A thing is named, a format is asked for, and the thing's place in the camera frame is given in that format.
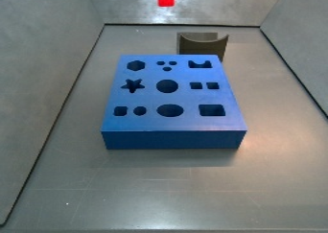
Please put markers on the blue shape-sorting block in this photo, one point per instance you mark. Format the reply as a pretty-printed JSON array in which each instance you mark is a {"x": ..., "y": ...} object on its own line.
[{"x": 172, "y": 102}]

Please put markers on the dark curved holder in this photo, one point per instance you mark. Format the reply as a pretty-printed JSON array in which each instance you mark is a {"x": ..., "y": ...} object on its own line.
[{"x": 202, "y": 44}]

